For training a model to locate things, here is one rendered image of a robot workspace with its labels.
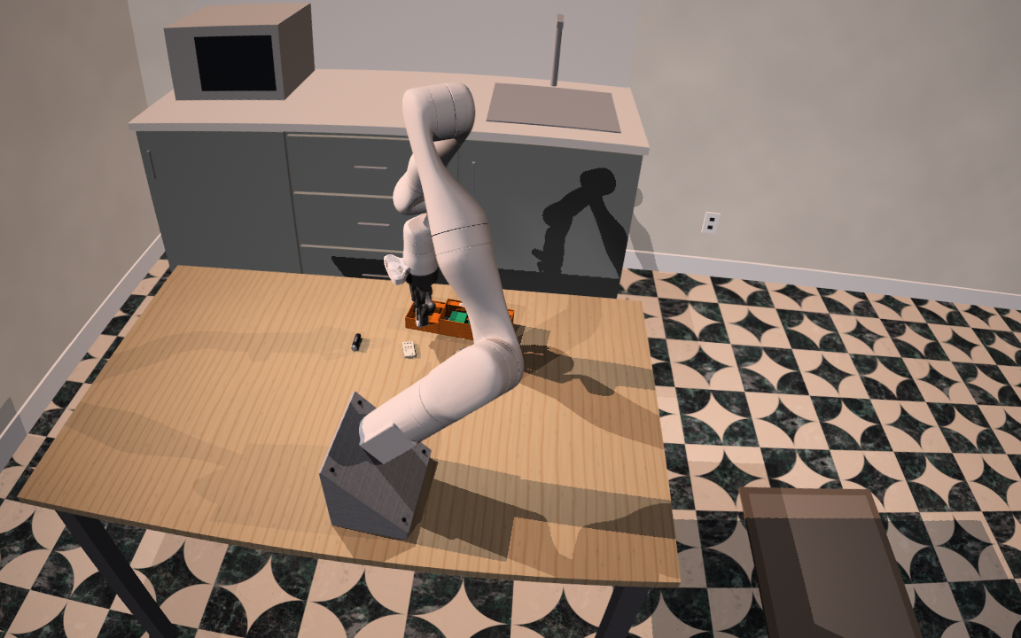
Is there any orange rack of three bins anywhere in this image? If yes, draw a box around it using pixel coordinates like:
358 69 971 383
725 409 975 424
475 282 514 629
406 299 473 340

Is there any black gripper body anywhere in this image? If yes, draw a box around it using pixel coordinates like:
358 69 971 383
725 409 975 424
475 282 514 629
406 269 438 303

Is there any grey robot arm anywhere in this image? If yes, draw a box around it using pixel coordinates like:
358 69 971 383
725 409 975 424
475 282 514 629
359 82 524 464

